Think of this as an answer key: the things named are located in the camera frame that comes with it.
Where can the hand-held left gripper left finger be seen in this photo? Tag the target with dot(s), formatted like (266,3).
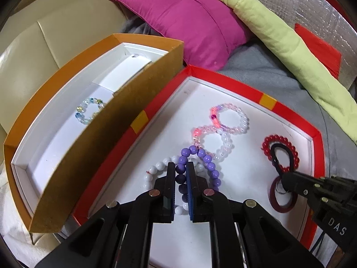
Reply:
(172,201)

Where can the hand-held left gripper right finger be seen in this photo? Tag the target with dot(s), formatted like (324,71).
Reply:
(191,201)

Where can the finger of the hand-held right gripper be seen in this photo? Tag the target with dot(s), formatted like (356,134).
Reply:
(323,199)
(295,181)

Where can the dark red bangle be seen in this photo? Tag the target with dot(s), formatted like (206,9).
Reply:
(279,209)

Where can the red box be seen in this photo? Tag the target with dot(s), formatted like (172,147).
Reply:
(251,178)

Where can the orange box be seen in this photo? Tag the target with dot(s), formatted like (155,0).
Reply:
(92,150)

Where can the grey blanket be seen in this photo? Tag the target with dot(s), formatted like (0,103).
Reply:
(265,69)

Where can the red pillow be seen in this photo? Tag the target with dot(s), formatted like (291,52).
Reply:
(320,50)

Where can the white card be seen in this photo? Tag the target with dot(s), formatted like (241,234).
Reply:
(122,75)

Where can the light green blanket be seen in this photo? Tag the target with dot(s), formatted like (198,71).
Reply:
(279,39)

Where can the white cloth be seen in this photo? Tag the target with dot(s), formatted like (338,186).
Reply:
(22,223)

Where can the silver foil mat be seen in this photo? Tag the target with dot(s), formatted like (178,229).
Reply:
(306,2)

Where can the magenta pillow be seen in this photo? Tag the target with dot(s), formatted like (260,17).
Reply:
(189,19)

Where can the beige leather sofa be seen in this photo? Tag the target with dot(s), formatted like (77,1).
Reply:
(41,33)

